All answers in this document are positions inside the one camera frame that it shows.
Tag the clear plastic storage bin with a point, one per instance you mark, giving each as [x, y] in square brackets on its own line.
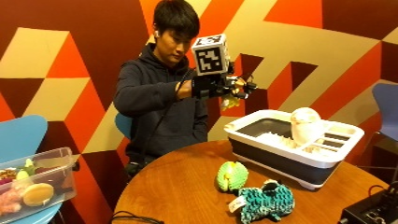
[50, 174]

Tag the green and yellow toy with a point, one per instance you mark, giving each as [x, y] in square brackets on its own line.
[27, 169]

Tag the white cube with black markers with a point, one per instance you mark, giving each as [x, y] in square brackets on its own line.
[211, 56]

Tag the yellow soft toy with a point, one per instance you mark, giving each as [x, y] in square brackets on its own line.
[230, 102]

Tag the the person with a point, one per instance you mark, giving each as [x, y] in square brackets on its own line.
[154, 93]

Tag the blue chair behind person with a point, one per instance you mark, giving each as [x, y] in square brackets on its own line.
[123, 124]

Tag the white and grey dish rack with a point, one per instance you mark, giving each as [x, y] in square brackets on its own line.
[270, 152]

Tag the tan bun toy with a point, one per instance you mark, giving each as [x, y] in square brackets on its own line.
[38, 194]

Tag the black electronic box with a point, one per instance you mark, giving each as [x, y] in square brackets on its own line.
[371, 208]

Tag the light blue chair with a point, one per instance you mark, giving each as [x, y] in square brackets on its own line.
[21, 133]

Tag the violet blue chair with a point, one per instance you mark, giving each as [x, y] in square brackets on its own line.
[387, 109]

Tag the teal knitted soft toy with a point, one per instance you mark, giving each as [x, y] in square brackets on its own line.
[266, 202]

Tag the cream egg-shaped soft toy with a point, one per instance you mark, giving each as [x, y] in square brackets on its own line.
[307, 124]

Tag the pink soft toy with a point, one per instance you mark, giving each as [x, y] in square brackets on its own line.
[10, 202]

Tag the green round soft toy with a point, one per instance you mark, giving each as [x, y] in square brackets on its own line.
[232, 176]

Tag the white earbud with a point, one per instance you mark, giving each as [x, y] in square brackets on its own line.
[158, 33]

